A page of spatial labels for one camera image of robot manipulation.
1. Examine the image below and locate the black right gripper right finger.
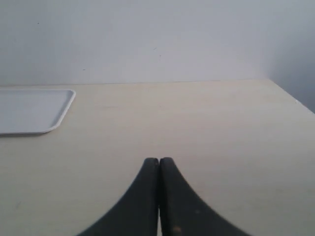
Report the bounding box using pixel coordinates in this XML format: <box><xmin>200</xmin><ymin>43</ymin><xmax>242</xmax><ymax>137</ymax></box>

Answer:
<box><xmin>159</xmin><ymin>157</ymin><xmax>246</xmax><ymax>236</ymax></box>

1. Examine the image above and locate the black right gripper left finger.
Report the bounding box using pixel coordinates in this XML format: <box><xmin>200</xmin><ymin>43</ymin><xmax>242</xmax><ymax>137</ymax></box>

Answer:
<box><xmin>79</xmin><ymin>158</ymin><xmax>159</xmax><ymax>236</ymax></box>

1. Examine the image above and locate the white plastic tray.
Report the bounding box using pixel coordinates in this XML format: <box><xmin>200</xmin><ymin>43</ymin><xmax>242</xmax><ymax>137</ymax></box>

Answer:
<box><xmin>0</xmin><ymin>88</ymin><xmax>76</xmax><ymax>135</ymax></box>

